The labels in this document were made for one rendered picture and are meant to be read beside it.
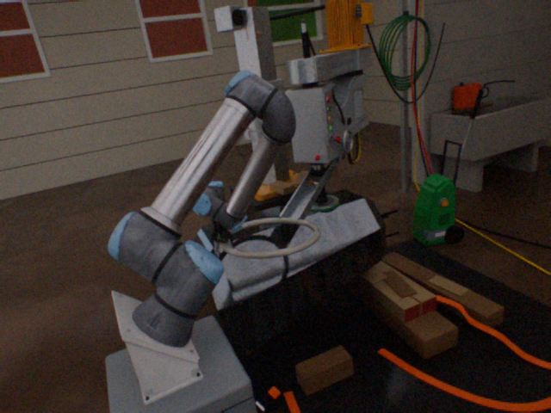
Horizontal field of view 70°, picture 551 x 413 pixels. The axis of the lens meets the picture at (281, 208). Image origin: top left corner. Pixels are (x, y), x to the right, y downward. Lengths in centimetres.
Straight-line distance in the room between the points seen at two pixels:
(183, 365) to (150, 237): 39
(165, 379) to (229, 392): 19
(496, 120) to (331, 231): 289
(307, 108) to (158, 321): 144
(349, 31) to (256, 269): 164
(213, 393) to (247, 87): 94
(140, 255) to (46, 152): 707
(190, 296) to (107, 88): 709
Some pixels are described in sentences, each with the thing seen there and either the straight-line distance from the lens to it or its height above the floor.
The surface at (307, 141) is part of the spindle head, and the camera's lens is 227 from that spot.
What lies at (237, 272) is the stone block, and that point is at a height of 70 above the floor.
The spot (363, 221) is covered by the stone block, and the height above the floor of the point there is 72.
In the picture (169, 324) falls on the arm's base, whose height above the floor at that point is 106.
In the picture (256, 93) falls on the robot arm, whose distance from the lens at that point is 132.
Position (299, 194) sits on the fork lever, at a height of 96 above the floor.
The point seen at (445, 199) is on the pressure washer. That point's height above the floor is 43.
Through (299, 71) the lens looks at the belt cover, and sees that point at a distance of 219.
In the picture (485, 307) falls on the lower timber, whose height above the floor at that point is 13.
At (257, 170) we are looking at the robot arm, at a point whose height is 135.
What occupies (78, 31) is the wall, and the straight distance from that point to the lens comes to 814.
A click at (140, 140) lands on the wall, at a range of 822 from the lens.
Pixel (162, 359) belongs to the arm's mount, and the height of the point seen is 97.
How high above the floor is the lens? 174
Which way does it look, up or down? 21 degrees down
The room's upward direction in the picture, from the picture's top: 8 degrees counter-clockwise
